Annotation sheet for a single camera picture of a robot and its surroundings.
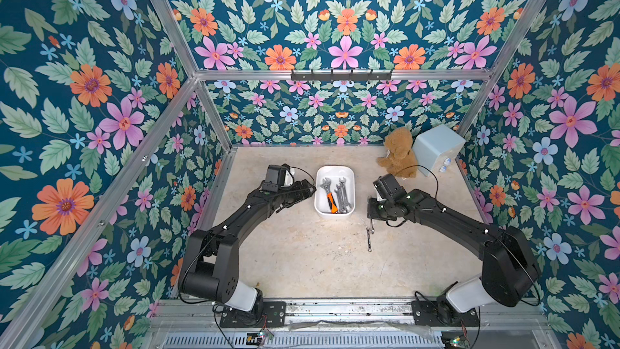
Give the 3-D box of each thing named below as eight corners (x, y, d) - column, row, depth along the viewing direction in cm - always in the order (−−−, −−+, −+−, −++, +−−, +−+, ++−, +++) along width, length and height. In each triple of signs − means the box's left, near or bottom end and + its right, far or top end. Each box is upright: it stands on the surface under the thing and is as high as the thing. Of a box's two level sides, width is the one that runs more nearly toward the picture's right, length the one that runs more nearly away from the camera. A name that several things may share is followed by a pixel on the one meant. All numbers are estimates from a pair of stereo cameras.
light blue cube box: (425, 180, 109) (436, 158, 97) (404, 160, 117) (412, 137, 105) (453, 164, 115) (467, 142, 103) (431, 146, 123) (442, 123, 111)
